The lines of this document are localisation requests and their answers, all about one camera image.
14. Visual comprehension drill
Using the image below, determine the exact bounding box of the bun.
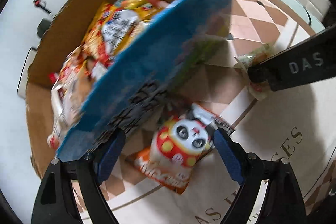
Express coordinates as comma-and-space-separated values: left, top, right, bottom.
233, 43, 276, 101

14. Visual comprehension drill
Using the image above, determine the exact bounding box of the panda print snack bag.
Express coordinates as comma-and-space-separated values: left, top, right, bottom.
126, 103, 234, 194

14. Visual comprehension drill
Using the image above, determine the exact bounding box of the red silver snack packet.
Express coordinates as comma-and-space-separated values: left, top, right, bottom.
47, 47, 107, 149

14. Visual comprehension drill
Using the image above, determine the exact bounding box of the cardboard box blue print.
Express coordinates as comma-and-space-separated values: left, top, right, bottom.
26, 0, 231, 177

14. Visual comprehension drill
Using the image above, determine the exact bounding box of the yellow red noodle bag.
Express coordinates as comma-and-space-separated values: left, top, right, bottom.
81, 0, 169, 67

